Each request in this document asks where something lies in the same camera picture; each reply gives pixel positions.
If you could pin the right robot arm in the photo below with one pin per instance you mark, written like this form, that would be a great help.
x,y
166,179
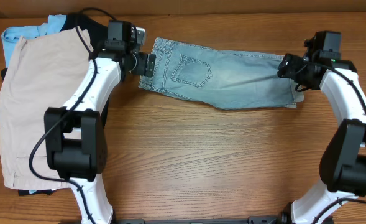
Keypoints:
x,y
342,168

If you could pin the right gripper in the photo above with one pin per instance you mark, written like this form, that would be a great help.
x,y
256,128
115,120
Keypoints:
x,y
289,68

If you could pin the light blue denim shorts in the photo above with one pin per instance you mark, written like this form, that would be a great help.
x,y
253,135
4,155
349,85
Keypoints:
x,y
225,79

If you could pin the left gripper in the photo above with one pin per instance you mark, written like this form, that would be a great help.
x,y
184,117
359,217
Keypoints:
x,y
150,65

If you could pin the black garment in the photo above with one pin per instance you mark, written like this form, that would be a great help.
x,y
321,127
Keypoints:
x,y
89,28

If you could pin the light blue shirt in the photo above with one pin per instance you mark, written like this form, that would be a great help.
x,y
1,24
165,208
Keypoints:
x,y
10,38

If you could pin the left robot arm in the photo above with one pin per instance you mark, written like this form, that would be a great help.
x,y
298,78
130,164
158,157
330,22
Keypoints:
x,y
74,133

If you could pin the beige shorts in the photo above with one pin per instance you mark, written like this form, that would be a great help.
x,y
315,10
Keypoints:
x,y
39,109

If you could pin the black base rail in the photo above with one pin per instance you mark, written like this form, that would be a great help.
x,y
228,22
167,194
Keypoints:
x,y
195,221

